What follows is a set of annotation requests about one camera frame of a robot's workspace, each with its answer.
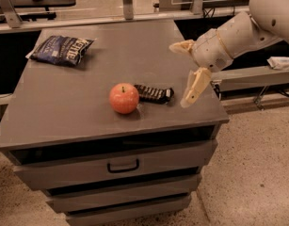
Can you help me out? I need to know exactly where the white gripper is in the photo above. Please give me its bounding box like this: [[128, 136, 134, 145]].
[[169, 29, 233, 108]]

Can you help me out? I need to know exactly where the dark rxbar chocolate bar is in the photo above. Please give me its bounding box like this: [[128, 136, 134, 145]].
[[135, 85, 174, 105]]

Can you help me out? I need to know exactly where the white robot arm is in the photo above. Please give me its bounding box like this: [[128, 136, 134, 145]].
[[169, 0, 289, 108]]

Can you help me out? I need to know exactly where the red apple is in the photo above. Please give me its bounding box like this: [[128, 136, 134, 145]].
[[109, 83, 139, 114]]

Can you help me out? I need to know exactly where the grey low shelf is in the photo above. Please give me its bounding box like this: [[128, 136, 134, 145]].
[[211, 66, 289, 110]]

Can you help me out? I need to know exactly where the white packet on shelf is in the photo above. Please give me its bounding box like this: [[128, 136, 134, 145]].
[[267, 56, 289, 71]]

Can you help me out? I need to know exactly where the grey drawer cabinet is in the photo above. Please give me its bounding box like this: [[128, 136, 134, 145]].
[[0, 21, 228, 226]]

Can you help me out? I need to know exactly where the blue kettle chips bag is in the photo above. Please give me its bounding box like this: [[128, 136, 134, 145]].
[[26, 35, 94, 67]]

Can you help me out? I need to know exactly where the black drawer handle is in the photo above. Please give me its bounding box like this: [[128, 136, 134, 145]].
[[106, 159, 139, 174]]

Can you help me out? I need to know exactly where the metal railing frame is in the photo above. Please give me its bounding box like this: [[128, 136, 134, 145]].
[[0, 0, 249, 34]]

